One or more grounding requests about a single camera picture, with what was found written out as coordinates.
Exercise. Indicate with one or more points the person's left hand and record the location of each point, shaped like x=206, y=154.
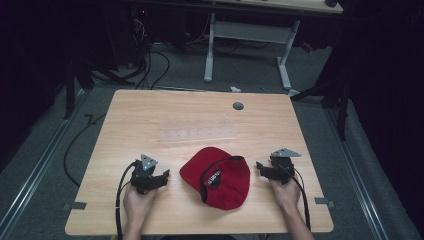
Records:
x=137, y=203

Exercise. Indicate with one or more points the person's right hand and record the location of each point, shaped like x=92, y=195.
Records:
x=286, y=195

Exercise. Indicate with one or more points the grey round table grommet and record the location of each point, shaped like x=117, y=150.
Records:
x=238, y=106

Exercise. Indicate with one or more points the white scrap on floor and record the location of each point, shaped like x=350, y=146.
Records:
x=235, y=89

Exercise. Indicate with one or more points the white metal desk frame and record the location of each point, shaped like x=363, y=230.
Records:
x=248, y=36

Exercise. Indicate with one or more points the black metal stand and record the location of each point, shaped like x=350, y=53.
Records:
x=330, y=96
x=80, y=83

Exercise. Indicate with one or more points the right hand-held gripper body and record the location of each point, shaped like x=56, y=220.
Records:
x=281, y=168

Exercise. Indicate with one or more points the metal floor rail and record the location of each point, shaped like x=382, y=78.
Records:
x=36, y=166
x=356, y=180

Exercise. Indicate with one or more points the grey tape strip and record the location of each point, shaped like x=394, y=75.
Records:
x=324, y=201
x=75, y=205

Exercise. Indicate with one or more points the red baseball cap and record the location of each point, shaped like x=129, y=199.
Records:
x=216, y=178

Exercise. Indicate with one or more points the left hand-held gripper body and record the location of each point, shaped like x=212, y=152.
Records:
x=144, y=173

